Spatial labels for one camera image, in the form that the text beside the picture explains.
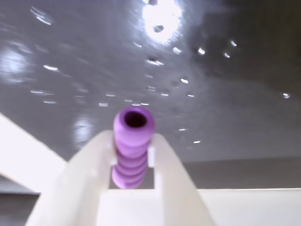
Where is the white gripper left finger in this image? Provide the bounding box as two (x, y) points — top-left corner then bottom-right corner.
(24, 130), (116, 226)

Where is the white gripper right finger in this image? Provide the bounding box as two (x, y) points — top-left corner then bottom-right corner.
(147, 133), (221, 226)

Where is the purple ribbed pen grip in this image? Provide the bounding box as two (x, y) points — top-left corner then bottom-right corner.
(111, 106), (157, 189)

